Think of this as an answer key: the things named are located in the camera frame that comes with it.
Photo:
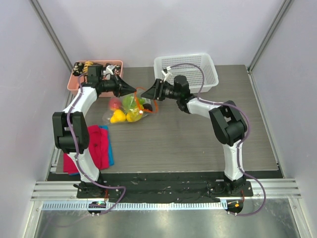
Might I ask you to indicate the white perforated basket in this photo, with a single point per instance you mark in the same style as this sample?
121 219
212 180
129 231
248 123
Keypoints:
199 70

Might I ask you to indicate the green grape bunch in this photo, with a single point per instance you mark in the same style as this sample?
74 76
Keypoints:
134 109

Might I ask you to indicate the yellow spiral pastry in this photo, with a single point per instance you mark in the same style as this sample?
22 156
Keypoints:
86 65

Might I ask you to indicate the clear zip top bag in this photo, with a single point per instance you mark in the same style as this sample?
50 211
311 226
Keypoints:
108 114

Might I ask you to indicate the yellow pear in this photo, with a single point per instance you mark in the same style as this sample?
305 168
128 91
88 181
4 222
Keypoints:
118 116

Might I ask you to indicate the pink divided tray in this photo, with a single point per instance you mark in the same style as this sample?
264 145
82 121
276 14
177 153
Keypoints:
73 84

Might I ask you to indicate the red folded cloth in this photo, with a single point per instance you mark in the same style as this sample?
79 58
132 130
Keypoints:
98 147

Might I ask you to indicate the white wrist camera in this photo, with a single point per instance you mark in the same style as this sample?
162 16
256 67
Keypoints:
109 69
167 75

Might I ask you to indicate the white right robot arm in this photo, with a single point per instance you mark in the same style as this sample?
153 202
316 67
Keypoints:
228 125

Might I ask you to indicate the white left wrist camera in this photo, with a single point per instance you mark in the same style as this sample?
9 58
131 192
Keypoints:
109 69

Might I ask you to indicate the dark sushi roll left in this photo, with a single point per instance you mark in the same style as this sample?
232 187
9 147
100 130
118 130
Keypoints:
78 68

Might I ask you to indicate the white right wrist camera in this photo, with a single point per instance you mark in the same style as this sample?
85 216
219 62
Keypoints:
167 75

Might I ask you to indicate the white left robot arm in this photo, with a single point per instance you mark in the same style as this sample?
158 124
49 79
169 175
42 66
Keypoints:
69 126

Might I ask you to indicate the yellow lemon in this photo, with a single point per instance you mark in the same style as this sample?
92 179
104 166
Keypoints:
134 116

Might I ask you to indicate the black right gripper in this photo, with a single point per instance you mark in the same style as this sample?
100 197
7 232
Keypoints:
159 89

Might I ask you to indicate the green apple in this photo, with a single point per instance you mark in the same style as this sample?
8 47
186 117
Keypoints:
128 101

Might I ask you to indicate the red apple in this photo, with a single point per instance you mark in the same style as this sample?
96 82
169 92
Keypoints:
114 104

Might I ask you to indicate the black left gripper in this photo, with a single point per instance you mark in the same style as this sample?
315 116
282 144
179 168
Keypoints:
122 88

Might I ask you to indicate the blue folded cloth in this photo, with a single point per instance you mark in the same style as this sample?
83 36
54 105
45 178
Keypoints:
110 153

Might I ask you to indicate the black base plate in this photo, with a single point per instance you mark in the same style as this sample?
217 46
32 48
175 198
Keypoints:
177 187

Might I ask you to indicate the dark brown plum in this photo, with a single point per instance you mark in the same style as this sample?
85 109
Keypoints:
148 107

